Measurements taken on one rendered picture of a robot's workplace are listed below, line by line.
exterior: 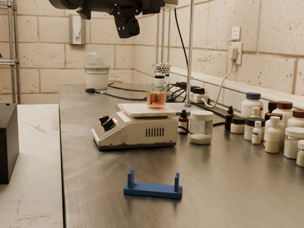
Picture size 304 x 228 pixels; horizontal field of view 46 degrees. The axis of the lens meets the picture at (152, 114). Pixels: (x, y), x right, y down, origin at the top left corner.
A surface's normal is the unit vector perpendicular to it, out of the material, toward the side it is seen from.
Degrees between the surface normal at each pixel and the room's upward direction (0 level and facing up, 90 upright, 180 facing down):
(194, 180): 0
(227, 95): 90
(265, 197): 0
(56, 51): 90
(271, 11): 90
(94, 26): 90
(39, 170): 0
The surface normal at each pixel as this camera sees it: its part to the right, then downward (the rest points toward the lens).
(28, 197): 0.03, -0.98
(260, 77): -0.97, 0.03
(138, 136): 0.28, 0.19
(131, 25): 0.55, 0.13
